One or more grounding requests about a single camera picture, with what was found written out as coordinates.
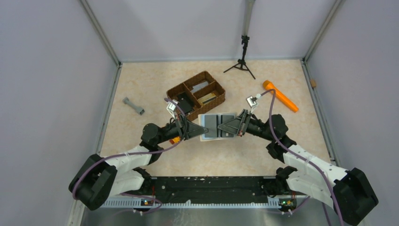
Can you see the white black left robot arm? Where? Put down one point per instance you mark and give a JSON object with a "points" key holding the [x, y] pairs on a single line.
{"points": [[102, 177]]}

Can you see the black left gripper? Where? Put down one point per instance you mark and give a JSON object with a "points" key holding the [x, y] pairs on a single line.
{"points": [[188, 130]]}

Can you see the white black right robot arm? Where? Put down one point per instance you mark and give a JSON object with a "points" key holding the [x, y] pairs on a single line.
{"points": [[348, 192]]}

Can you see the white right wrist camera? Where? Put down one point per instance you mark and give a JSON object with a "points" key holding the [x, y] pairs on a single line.
{"points": [[252, 101]]}

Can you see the grey credit card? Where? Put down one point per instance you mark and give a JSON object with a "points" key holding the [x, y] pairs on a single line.
{"points": [[212, 126]]}

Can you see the grey card in basket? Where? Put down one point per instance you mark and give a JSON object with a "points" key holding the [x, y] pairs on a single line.
{"points": [[199, 86]]}

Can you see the grey plastic dumbbell toy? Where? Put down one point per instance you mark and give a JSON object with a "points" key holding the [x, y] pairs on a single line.
{"points": [[139, 110]]}

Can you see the black item in basket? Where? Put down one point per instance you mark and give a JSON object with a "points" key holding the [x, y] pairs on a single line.
{"points": [[185, 103]]}

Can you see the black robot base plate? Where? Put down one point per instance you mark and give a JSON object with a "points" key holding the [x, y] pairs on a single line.
{"points": [[214, 190]]}

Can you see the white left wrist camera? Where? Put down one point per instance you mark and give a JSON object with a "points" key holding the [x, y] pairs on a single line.
{"points": [[172, 105]]}

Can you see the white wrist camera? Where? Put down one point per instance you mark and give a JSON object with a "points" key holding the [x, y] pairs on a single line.
{"points": [[172, 105], [252, 101]]}

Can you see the gold card in basket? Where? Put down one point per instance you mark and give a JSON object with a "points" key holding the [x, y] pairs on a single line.
{"points": [[207, 98]]}

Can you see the black mini tripod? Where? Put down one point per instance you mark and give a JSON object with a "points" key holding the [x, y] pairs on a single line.
{"points": [[241, 63]]}

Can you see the brown woven basket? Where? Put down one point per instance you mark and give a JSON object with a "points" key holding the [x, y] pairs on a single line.
{"points": [[186, 86]]}

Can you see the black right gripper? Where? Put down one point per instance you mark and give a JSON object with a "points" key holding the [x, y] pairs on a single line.
{"points": [[238, 125]]}

